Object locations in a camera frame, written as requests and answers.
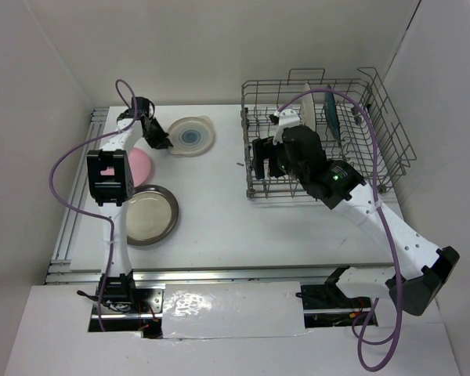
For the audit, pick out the pink plate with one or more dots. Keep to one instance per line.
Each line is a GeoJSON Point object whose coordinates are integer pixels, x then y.
{"type": "Point", "coordinates": [141, 166]}

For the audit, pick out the cream plate with tree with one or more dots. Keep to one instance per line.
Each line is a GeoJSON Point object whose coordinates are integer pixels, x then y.
{"type": "Point", "coordinates": [307, 111]}

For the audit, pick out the brown rimmed cream plate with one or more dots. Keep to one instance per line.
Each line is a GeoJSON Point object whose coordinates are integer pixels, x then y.
{"type": "Point", "coordinates": [152, 214]}

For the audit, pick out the beige bowl blue rings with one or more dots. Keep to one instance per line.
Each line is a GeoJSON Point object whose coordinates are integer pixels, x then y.
{"type": "Point", "coordinates": [192, 136]}

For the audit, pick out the blue floral plate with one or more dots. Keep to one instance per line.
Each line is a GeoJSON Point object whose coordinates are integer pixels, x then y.
{"type": "Point", "coordinates": [331, 116]}

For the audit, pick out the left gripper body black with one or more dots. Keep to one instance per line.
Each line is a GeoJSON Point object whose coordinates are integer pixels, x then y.
{"type": "Point", "coordinates": [155, 136]}

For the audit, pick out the grey wire dish rack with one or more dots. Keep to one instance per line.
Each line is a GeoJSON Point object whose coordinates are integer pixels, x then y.
{"type": "Point", "coordinates": [374, 140]}

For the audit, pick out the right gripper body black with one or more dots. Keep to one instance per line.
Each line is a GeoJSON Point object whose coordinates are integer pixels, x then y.
{"type": "Point", "coordinates": [293, 168]}

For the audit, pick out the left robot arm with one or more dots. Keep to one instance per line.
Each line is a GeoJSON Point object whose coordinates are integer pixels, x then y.
{"type": "Point", "coordinates": [111, 186]}

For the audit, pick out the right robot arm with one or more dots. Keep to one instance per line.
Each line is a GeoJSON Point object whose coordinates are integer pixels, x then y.
{"type": "Point", "coordinates": [421, 268]}

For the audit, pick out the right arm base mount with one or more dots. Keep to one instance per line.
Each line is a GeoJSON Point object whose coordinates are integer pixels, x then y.
{"type": "Point", "coordinates": [325, 305]}

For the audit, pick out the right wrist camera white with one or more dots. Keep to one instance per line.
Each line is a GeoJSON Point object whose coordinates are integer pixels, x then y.
{"type": "Point", "coordinates": [283, 119]}

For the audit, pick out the white sheet front cover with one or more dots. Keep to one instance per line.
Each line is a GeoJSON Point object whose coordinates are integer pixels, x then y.
{"type": "Point", "coordinates": [232, 310]}

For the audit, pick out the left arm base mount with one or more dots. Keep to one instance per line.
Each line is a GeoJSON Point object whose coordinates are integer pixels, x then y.
{"type": "Point", "coordinates": [118, 306]}

